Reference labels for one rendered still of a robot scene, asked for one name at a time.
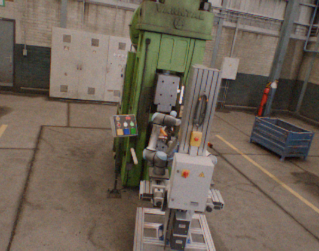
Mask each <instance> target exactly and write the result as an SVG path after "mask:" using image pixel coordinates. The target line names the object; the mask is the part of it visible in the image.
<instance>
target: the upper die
mask: <svg viewBox="0 0 319 251"><path fill-rule="evenodd" d="M151 104H152V105H153V107H154V108H155V109H156V111H163V112H171V105H160V104H158V105H154V103H153V101H152V102H151Z"/></svg>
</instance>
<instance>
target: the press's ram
mask: <svg viewBox="0 0 319 251"><path fill-rule="evenodd" d="M179 80H180V78H179V77H178V76H176V75H174V74H172V73H170V75H166V74H161V73H160V71H156V74H155V81H154V91H153V95H152V101H153V103H154V105H158V104H160V105H171V106H175V104H176V98H177V92H179V91H180V90H178V86H179Z"/></svg>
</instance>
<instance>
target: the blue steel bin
mask: <svg viewBox="0 0 319 251"><path fill-rule="evenodd" d="M314 133H315V132H314V131H308V130H306V129H304V128H300V127H298V126H296V125H293V124H291V123H289V122H287V121H283V120H281V119H279V118H278V117H276V118H259V117H258V116H255V118H254V124H253V128H252V130H251V136H250V140H249V141H248V142H249V143H252V140H253V141H255V142H257V143H259V144H261V145H263V146H264V147H266V148H268V149H270V150H271V151H273V152H276V153H277V154H279V155H281V156H282V157H281V158H280V159H279V160H280V161H284V159H285V157H300V156H303V160H304V161H307V159H306V157H307V155H308V152H309V149H310V146H311V142H312V140H313V138H314Z"/></svg>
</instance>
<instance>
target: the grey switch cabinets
mask: <svg viewBox="0 0 319 251"><path fill-rule="evenodd" d="M131 44H132V43H131V39H130V38H122V37H117V36H111V35H105V34H98V33H91V32H84V31H81V30H71V29H64V28H60V27H52V39H51V76H50V100H61V101H75V102H88V103H101V104H108V105H117V104H118V101H119V93H120V89H121V74H122V72H121V69H122V67H123V65H126V62H127V54H128V51H130V48H131Z"/></svg>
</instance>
